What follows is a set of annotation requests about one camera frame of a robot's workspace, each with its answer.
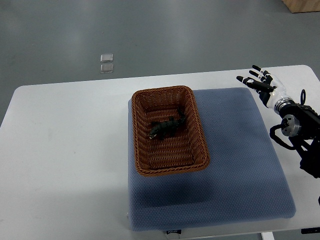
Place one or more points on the blue quilted cushion mat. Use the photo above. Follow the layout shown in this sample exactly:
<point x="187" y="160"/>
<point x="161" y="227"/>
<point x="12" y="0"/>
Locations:
<point x="243" y="182"/>

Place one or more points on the black table edge label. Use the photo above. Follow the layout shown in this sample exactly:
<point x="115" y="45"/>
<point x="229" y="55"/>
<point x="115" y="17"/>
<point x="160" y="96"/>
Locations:
<point x="174" y="231"/>

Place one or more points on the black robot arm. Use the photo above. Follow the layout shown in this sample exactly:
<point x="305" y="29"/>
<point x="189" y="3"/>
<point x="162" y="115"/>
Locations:
<point x="299" y="130"/>

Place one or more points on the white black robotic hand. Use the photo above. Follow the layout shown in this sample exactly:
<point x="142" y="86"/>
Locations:
<point x="270" y="89"/>

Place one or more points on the black table control panel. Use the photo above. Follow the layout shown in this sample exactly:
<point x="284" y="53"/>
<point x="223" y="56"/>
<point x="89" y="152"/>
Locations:
<point x="312" y="230"/>

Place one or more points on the dark toy crocodile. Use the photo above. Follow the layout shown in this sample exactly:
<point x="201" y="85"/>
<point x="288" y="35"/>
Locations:
<point x="159" y="129"/>

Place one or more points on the wooden box corner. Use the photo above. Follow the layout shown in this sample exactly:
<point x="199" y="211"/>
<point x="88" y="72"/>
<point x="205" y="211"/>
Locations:
<point x="302" y="6"/>

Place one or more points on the brown wicker basket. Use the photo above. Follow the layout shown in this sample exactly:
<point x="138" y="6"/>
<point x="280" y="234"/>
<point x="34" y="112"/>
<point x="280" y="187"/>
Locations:
<point x="168" y="136"/>

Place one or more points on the upper metal floor plate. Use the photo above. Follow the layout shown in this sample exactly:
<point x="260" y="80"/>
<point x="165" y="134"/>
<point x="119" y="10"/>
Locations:
<point x="106" y="57"/>

